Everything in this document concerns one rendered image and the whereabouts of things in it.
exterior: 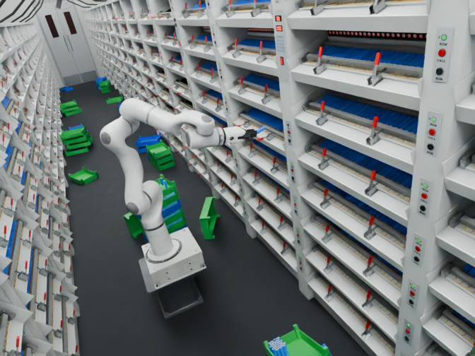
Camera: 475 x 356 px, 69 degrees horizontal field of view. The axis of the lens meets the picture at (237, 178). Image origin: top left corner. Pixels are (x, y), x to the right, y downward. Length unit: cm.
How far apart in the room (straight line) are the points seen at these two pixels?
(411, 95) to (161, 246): 148
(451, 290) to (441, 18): 79
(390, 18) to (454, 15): 18
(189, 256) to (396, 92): 137
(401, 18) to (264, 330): 164
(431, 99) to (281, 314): 149
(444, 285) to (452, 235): 20
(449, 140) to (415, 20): 31
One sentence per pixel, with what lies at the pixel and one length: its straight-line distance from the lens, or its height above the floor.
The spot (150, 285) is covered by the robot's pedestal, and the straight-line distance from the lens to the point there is 209.
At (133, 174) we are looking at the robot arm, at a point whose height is 92.
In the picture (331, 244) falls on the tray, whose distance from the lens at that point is 171.
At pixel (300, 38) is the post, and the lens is 149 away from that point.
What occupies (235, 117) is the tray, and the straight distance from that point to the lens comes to 219.
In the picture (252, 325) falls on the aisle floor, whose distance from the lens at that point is 211.
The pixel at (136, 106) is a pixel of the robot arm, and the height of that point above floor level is 127.
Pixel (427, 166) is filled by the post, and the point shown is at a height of 115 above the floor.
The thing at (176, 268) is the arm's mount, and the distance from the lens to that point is 200.
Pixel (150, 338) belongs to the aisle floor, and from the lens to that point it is 223.
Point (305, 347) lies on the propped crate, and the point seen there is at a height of 5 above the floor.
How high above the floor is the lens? 165
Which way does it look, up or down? 28 degrees down
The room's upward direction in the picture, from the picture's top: 10 degrees counter-clockwise
